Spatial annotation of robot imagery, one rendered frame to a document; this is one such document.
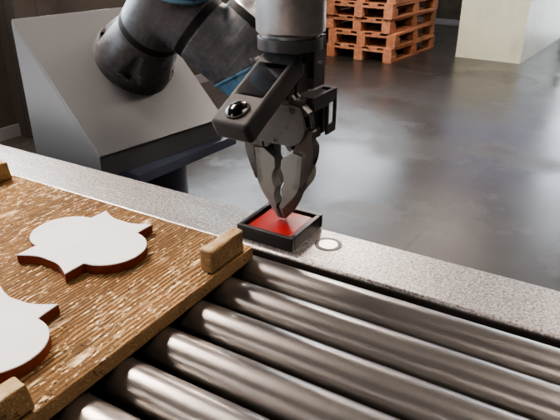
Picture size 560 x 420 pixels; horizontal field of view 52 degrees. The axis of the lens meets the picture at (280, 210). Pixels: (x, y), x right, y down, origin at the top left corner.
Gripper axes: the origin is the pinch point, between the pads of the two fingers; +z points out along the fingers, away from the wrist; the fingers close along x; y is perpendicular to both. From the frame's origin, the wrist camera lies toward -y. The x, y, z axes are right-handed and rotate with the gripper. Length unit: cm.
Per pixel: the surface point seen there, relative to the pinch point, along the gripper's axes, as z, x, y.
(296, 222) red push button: 1.5, -1.8, 0.8
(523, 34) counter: 65, 66, 602
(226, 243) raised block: -1.7, -1.2, -12.6
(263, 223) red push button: 1.5, 1.3, -1.6
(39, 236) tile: -0.3, 18.8, -19.5
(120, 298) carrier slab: 0.8, 3.9, -22.7
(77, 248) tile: -0.3, 13.0, -19.3
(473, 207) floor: 94, 18, 221
